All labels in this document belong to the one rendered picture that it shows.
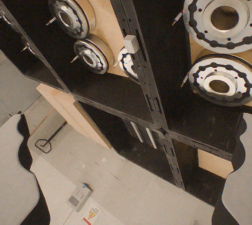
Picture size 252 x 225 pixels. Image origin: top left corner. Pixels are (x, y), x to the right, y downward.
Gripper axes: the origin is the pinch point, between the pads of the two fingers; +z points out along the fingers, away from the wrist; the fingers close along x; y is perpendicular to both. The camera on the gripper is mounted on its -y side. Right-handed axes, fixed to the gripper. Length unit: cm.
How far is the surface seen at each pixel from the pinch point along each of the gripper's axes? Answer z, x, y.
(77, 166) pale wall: 241, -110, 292
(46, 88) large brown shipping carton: 66, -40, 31
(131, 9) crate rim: 10.1, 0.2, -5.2
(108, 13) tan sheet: 27.8, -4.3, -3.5
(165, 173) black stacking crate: 36, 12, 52
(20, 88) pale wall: 273, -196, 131
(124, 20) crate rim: 11.6, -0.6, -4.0
